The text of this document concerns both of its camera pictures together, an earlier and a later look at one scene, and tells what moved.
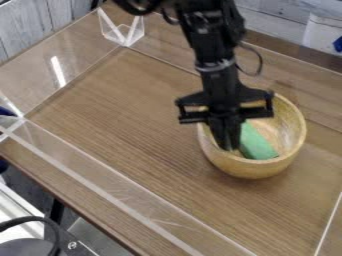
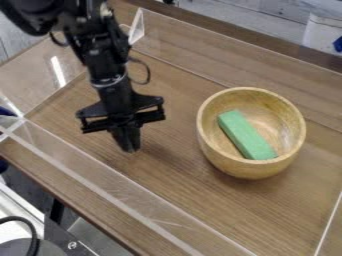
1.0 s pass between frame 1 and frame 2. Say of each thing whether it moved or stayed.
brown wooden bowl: stayed
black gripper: moved
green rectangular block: stayed
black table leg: stayed
